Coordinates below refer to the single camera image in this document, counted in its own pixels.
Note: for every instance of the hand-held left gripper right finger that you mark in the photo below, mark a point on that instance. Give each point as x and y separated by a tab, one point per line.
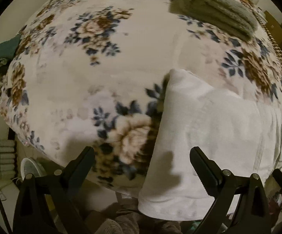
201	165

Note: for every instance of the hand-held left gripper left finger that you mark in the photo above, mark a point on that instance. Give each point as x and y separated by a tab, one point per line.
82	160

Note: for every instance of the white towel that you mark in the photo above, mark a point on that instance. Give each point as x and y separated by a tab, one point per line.
216	126

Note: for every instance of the white round fan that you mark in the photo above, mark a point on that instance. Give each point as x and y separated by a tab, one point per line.
30	167

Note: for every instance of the person's beige trousers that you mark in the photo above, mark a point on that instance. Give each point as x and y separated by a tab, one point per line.
131	221

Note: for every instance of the floral fleece blanket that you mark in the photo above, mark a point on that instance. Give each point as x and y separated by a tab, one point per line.
82	78

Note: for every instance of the brown checkered sheet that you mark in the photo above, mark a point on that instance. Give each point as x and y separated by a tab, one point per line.
278	53

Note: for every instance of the dark green folded cloth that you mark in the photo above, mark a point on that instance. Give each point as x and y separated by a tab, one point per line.
2	48

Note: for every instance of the grey folded fleece cloth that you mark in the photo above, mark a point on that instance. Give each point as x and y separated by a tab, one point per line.
216	7

